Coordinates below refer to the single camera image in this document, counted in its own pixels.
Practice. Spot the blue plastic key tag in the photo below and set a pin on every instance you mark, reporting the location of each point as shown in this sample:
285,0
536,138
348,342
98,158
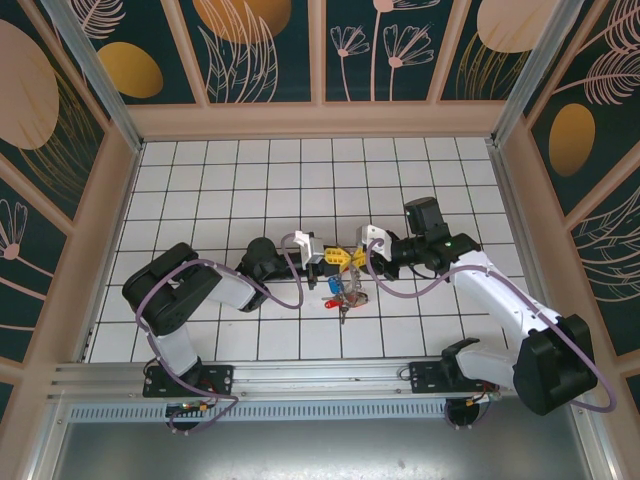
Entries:
334,285

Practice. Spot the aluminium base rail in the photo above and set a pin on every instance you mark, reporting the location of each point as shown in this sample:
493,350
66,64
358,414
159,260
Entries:
325,380

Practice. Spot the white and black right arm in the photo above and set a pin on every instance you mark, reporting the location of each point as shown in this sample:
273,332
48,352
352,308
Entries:
495,290

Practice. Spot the aluminium frame post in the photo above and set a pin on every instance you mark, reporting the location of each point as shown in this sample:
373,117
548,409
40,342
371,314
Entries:
530,75
102,85

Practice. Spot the grey metal sheet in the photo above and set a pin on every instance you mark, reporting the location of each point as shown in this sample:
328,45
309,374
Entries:
325,450

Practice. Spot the aluminium side profile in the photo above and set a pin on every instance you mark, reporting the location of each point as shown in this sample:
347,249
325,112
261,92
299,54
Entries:
515,210

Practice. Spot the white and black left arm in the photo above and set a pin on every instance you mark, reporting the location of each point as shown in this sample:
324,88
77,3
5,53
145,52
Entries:
170,300

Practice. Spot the silver key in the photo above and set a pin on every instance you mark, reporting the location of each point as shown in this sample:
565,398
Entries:
344,315

